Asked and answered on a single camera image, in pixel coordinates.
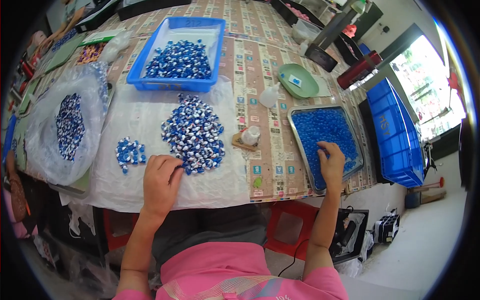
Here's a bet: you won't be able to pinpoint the white plastic sheet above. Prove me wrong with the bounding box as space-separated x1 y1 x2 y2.
60 76 251 214

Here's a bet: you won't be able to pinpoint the blue bucket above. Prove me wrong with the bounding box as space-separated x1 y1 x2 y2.
404 191 423 209

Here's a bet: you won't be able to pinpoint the black tray with pink items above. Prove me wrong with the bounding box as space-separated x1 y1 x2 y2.
270 0 325 29

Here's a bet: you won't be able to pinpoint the black box with tools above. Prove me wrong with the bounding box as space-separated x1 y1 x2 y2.
328 207 370 265

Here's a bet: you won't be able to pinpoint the clear plastic container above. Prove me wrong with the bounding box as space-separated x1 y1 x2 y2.
291 18 320 46

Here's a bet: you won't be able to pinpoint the white squeeze bottle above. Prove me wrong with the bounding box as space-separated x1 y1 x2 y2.
258 82 281 109

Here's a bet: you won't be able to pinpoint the green white packet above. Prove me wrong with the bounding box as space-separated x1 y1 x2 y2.
78 28 127 47

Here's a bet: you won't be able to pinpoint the person's right hand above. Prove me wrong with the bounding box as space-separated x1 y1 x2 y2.
317 141 346 189

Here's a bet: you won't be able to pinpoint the pile of plain blue beads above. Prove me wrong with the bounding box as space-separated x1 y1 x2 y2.
291 108 359 190

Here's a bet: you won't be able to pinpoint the person's body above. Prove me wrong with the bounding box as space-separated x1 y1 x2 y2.
112 241 350 300

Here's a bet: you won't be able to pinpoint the blue plastic crate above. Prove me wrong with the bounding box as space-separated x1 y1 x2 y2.
366 77 425 188

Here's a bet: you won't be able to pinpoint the bead pile in clear bag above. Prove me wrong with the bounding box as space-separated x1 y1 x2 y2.
55 92 86 162

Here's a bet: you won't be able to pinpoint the green plate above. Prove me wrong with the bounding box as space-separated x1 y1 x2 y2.
277 62 320 100

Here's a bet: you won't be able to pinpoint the printed paper table cover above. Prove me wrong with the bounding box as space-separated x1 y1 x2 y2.
33 0 378 203

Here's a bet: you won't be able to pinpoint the small blue white bead group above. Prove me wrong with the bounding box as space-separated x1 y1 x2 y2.
115 136 147 175

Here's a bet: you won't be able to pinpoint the crumpled clear plastic bag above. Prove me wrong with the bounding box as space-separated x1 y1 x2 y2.
98 30 134 63

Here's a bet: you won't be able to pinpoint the purple yellow bead pile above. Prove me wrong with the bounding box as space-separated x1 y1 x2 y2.
76 41 108 66

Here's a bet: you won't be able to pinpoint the red thermos flask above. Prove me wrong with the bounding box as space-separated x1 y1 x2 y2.
336 50 383 91

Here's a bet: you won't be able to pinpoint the blue plastic tray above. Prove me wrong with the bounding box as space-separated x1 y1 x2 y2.
126 16 227 93

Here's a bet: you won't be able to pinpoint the red plastic stool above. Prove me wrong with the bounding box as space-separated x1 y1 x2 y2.
102 208 140 253
262 200 320 262

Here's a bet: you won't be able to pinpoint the long black tray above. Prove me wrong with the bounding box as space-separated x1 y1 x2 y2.
117 0 193 22

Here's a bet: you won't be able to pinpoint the bead pile in plastic tray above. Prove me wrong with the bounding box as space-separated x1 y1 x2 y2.
143 39 213 80

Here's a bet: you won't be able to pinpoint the large blue white bead pile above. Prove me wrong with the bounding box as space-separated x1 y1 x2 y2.
161 93 226 176

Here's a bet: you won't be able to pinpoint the red plunger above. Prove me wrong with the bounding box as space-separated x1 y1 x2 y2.
423 176 445 190

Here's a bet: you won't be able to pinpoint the person's legs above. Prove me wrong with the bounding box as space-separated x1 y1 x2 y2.
151 203 269 268

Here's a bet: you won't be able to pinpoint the small glue bottle on block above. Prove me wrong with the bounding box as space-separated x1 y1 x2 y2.
231 125 262 152

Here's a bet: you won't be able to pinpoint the green cutting mat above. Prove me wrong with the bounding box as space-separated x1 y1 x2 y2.
44 34 86 74

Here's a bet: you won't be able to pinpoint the black cable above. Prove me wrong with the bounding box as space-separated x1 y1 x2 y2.
277 238 310 278

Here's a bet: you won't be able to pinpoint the black phone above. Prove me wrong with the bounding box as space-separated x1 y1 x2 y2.
304 43 338 73

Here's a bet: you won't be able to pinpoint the person's left hand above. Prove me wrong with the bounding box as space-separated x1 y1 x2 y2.
142 154 185 219

